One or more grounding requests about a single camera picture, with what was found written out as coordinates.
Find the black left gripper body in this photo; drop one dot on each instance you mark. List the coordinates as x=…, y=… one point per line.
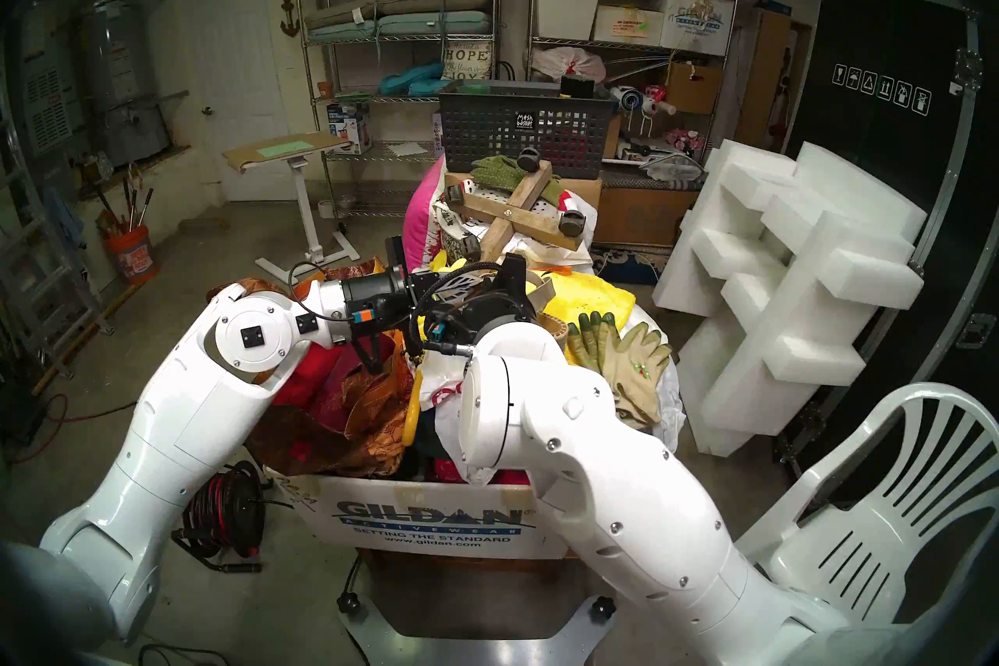
x=378, y=298

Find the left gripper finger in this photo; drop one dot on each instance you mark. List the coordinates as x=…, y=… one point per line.
x=449, y=299
x=456, y=280

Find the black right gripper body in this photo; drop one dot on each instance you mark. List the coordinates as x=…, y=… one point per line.
x=499, y=309

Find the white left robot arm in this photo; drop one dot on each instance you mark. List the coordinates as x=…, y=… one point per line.
x=179, y=422

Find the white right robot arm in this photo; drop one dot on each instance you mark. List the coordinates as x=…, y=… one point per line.
x=609, y=477

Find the pink white pillow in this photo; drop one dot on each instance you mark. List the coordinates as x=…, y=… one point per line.
x=421, y=220

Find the wooden cross caster dolly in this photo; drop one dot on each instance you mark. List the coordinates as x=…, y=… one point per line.
x=538, y=226

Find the yellow cloth bag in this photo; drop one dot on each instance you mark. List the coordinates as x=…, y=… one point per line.
x=597, y=294

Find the beige green-tipped work glove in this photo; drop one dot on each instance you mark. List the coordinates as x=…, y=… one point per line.
x=644, y=368
x=593, y=344

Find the green knit gloves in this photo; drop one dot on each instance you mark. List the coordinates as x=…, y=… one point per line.
x=499, y=173

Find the red gold patterned bag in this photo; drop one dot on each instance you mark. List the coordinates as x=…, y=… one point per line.
x=367, y=422

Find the white red-target plastic bag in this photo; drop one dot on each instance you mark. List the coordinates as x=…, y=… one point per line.
x=449, y=438

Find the dark mesh plastic basket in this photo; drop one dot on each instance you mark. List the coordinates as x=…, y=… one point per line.
x=480, y=130

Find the blue white appliance box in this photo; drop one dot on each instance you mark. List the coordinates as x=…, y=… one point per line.
x=349, y=130

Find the red fabric item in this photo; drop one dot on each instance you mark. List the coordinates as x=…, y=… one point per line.
x=449, y=473

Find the white overbed table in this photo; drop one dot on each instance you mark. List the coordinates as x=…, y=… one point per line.
x=285, y=148

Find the teal foam pads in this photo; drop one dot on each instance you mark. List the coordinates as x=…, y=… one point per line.
x=412, y=81

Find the HOPE printed pillow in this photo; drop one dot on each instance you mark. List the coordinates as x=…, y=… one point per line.
x=467, y=62

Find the white Gildan cardboard box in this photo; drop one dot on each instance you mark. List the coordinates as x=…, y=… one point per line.
x=328, y=516

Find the small black box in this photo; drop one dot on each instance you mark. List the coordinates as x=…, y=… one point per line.
x=579, y=87

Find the white red plastic bag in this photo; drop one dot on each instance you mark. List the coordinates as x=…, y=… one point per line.
x=568, y=63

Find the orange bucket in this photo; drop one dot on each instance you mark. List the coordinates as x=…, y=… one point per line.
x=133, y=257

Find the pink artificial flowers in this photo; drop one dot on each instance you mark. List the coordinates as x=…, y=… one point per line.
x=683, y=140

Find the mint seat cushion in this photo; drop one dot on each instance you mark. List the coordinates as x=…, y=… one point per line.
x=429, y=23

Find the white door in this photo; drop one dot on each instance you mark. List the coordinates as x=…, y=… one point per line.
x=234, y=71

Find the white storage bin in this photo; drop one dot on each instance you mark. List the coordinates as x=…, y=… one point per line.
x=567, y=13

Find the aluminium ladder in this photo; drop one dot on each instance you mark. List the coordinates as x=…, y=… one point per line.
x=86, y=286

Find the black star knob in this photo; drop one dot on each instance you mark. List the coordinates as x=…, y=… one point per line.
x=602, y=606
x=349, y=602

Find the white labelled carton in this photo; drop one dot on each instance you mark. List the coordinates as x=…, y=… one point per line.
x=628, y=26

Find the white foam packing block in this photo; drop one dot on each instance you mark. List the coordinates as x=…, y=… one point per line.
x=804, y=251

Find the blue cloth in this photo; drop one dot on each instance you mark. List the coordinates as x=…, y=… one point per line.
x=66, y=220

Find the grey water heater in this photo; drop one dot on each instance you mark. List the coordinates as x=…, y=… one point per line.
x=123, y=75

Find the white Gildan carton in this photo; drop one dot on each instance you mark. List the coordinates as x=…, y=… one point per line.
x=698, y=23

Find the brown wooden cabinet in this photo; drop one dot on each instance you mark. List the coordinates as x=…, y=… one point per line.
x=769, y=75

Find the grey furnace unit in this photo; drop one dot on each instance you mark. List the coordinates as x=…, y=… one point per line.
x=47, y=106

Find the black flight case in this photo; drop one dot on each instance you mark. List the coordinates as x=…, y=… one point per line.
x=866, y=165

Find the white plastic chair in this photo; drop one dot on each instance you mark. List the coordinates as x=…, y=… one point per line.
x=933, y=393

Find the brown anchor wall decoration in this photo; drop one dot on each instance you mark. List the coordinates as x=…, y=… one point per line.
x=289, y=21

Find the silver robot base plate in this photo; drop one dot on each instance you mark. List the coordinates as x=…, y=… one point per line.
x=476, y=653

